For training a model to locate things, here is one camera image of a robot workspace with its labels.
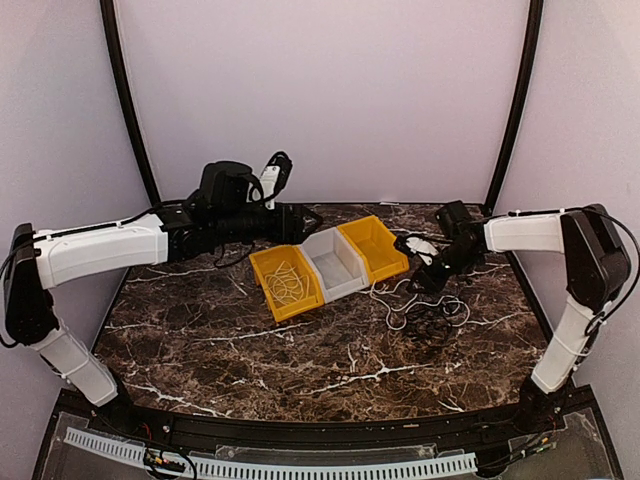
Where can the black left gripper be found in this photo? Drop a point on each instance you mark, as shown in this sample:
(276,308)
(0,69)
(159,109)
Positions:
(295,235)

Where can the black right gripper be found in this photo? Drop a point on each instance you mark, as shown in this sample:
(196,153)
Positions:
(430,280)

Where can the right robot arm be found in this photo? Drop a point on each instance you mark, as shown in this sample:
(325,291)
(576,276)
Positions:
(598,270)

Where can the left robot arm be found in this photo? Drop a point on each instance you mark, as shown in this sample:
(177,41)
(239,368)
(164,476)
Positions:
(231,205)

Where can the white plastic bin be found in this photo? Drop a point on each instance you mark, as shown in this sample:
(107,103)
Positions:
(339,268)

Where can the right yellow plastic bin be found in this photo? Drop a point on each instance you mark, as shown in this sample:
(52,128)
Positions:
(374,242)

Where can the yellow plastic bin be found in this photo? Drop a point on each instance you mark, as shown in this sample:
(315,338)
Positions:
(287,280)
(374,242)

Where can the left yellow plastic bin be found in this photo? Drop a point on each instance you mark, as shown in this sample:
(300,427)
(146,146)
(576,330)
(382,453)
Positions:
(287,280)

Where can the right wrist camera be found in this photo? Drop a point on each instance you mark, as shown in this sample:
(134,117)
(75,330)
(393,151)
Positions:
(416,245)

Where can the white slotted cable duct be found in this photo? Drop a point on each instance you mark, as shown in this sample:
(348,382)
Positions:
(134,454)

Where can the black front rail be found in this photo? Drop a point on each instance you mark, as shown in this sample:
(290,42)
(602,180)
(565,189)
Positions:
(483,429)

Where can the left black frame post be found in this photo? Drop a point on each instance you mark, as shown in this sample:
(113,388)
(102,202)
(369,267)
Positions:
(123,89)

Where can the black frame post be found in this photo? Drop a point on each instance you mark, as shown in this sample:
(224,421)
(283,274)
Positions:
(123,89)
(526,64)

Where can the right black frame post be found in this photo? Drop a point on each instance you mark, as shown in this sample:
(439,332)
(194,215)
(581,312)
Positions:
(526,64)

